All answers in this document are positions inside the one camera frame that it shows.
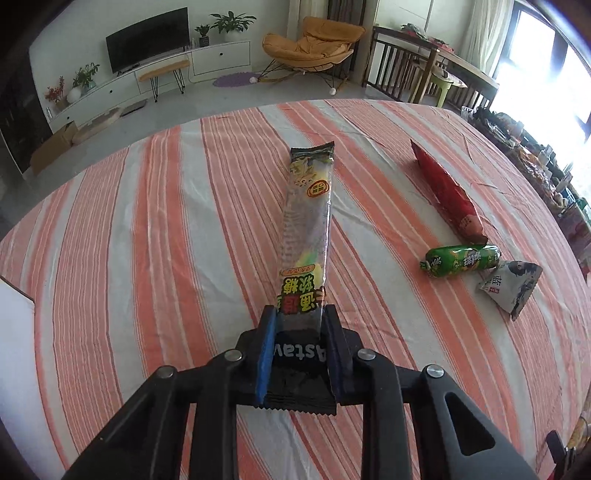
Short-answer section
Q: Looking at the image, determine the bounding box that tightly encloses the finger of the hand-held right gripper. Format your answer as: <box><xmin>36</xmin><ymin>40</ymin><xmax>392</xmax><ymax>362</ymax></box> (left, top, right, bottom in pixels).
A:
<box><xmin>545</xmin><ymin>430</ymin><xmax>570</xmax><ymax>480</ymax></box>

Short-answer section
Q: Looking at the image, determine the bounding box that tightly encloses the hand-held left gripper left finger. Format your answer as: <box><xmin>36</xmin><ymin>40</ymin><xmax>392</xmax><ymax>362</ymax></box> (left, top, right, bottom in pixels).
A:
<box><xmin>62</xmin><ymin>307</ymin><xmax>279</xmax><ymax>480</ymax></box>

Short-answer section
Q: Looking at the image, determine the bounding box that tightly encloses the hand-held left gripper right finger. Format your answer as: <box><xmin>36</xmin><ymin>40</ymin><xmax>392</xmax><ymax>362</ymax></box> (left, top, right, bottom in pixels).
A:
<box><xmin>322</xmin><ymin>307</ymin><xmax>541</xmax><ymax>480</ymax></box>

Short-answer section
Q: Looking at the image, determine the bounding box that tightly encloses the long black-ended candy packet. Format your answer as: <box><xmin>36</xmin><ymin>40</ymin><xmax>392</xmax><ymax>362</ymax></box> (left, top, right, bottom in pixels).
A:
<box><xmin>254</xmin><ymin>143</ymin><xmax>340</xmax><ymax>417</ymax></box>

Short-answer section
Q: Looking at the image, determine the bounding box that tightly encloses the green sausage packet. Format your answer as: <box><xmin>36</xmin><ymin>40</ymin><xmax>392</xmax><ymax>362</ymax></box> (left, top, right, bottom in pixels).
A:
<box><xmin>419</xmin><ymin>244</ymin><xmax>502</xmax><ymax>279</ymax></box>

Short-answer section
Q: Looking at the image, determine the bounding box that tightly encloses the grey triangular snack packet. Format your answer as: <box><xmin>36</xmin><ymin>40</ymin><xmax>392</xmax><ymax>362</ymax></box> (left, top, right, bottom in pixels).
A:
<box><xmin>478</xmin><ymin>261</ymin><xmax>544</xmax><ymax>321</ymax></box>

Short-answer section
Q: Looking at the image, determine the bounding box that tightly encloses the red sausage packet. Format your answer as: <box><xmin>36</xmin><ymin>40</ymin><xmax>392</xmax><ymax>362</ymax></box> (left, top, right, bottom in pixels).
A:
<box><xmin>410</xmin><ymin>139</ymin><xmax>489</xmax><ymax>244</ymax></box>

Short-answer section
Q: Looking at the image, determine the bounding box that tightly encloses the purple round rug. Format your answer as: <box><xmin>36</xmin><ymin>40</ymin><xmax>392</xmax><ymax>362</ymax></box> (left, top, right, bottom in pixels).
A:
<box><xmin>212</xmin><ymin>71</ymin><xmax>262</xmax><ymax>88</ymax></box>

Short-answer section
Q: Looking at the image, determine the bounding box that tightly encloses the row of cluttered sill goods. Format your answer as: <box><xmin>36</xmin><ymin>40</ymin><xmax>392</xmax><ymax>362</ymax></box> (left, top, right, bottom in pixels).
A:
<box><xmin>462</xmin><ymin>106</ymin><xmax>591</xmax><ymax>278</ymax></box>

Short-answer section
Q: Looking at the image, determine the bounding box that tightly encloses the green plastic stool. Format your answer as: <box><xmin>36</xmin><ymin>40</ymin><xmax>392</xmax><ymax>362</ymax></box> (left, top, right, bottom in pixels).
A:
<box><xmin>429</xmin><ymin>69</ymin><xmax>467</xmax><ymax>109</ymax></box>

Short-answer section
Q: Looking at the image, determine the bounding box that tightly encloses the brown cardboard box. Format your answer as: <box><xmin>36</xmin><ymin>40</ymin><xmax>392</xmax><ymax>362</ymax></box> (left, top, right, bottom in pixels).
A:
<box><xmin>30</xmin><ymin>121</ymin><xmax>79</xmax><ymax>176</ymax></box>

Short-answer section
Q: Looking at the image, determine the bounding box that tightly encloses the white television cabinet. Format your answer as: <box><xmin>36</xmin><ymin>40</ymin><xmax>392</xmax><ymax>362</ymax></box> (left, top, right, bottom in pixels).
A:
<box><xmin>46</xmin><ymin>41</ymin><xmax>252</xmax><ymax>134</ymax></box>

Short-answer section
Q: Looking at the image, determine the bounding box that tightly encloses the small wooden bench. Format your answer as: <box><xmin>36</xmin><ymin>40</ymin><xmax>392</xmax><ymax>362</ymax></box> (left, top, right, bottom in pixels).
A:
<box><xmin>139</xmin><ymin>59</ymin><xmax>191</xmax><ymax>103</ymax></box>

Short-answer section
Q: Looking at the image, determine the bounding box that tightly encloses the orange lounge chair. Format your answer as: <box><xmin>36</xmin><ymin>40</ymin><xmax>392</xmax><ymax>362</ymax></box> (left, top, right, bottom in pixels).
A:
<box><xmin>262</xmin><ymin>17</ymin><xmax>365</xmax><ymax>90</ymax></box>

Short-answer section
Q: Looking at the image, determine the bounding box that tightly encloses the leafy potted plant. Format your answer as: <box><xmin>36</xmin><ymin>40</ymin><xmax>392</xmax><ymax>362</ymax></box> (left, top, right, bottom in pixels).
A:
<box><xmin>72</xmin><ymin>63</ymin><xmax>100</xmax><ymax>90</ymax></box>

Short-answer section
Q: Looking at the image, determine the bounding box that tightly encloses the large green potted plant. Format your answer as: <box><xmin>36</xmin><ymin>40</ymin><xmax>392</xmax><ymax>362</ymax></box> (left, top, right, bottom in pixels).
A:
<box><xmin>210</xmin><ymin>11</ymin><xmax>257</xmax><ymax>44</ymax></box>

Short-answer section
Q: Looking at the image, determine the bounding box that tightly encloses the dark display cabinet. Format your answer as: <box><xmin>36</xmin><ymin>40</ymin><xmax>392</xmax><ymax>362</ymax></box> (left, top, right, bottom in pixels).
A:
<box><xmin>0</xmin><ymin>69</ymin><xmax>54</xmax><ymax>174</ymax></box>

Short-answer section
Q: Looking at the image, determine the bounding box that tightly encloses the black television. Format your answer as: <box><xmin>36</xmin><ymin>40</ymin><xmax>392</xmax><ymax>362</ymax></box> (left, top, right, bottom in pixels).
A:
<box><xmin>106</xmin><ymin>7</ymin><xmax>190</xmax><ymax>75</ymax></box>

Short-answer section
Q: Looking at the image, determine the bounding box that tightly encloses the grey curtain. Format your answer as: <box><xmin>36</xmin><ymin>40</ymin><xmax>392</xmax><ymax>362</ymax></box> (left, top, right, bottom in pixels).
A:
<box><xmin>328</xmin><ymin>0</ymin><xmax>370</xmax><ymax>26</ymax></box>

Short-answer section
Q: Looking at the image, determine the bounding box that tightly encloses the white curtain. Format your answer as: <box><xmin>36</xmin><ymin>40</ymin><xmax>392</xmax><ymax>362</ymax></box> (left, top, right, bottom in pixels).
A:
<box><xmin>462</xmin><ymin>0</ymin><xmax>513</xmax><ymax>75</ymax></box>

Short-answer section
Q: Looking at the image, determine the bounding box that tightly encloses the bright window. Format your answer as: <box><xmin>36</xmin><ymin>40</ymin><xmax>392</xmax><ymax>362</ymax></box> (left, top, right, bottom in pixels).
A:
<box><xmin>492</xmin><ymin>7</ymin><xmax>591</xmax><ymax>144</ymax></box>

